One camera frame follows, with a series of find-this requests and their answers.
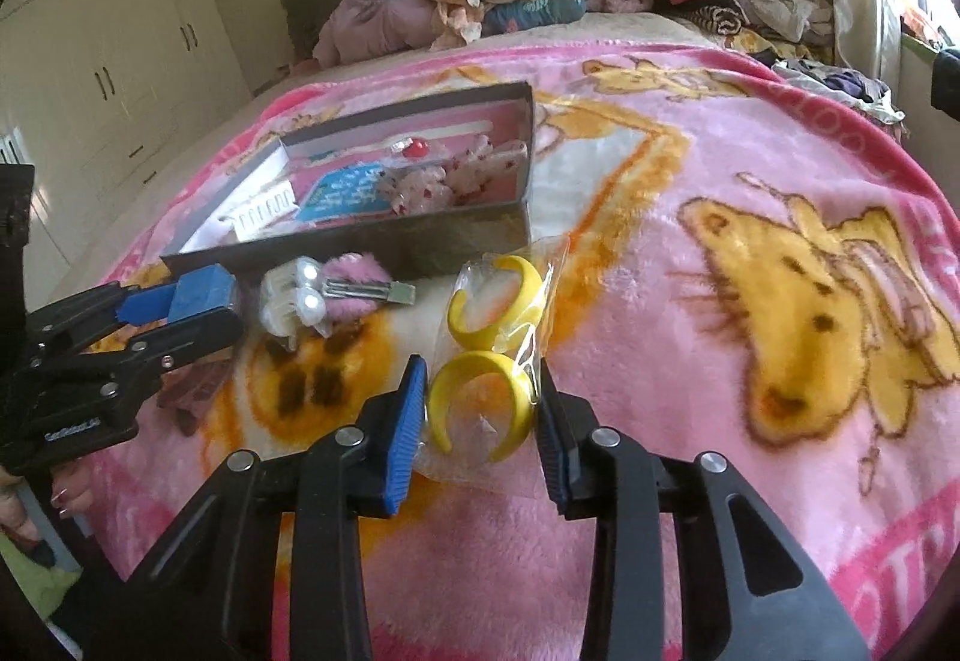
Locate pink fuzzy hair clip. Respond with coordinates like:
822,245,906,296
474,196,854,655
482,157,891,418
320,253,416,324

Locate blue small jewelry box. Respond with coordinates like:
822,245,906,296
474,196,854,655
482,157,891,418
167,264,236,323

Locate dark shallow cardboard box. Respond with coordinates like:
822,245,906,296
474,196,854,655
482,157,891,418
161,82,534,279

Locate cream built-in wardrobe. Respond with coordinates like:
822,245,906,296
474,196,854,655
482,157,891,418
2,0,251,307

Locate brown banana hair clip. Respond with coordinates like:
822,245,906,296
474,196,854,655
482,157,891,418
156,358,233,436

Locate bagged red earrings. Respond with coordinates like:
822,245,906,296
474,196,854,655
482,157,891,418
381,136,452,170

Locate person's left hand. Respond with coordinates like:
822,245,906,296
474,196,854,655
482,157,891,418
2,457,94,552

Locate pink cartoon bear blanket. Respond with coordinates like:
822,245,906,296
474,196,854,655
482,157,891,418
93,41,958,659

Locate bagged yellow bangles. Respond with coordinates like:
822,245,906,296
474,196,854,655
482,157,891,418
415,237,568,497

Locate pink bedding bundle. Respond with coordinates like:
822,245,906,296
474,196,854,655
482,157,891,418
311,0,438,69

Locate laundry bag with clothes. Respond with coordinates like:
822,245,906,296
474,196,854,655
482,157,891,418
771,59,905,126

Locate black jacket on sill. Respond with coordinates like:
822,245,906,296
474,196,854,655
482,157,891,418
931,48,960,121

